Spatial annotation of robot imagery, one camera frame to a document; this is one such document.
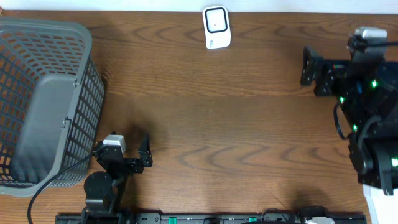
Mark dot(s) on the white barcode scanner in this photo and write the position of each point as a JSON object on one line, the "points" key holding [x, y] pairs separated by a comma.
{"points": [[216, 26]]}

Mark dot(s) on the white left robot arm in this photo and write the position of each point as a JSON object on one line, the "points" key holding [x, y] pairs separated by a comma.
{"points": [[104, 189]]}

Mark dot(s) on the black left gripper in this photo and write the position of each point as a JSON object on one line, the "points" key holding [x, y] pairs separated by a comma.
{"points": [[145, 158]]}

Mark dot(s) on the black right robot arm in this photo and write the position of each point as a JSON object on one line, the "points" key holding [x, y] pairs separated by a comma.
{"points": [[365, 114]]}

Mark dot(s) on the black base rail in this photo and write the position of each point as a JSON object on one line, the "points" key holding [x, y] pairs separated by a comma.
{"points": [[271, 215]]}

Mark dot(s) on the grey plastic basket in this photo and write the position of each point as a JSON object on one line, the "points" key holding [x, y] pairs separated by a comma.
{"points": [[51, 101]]}

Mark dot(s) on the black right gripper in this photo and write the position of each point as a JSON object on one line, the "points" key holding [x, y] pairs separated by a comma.
{"points": [[336, 69]]}

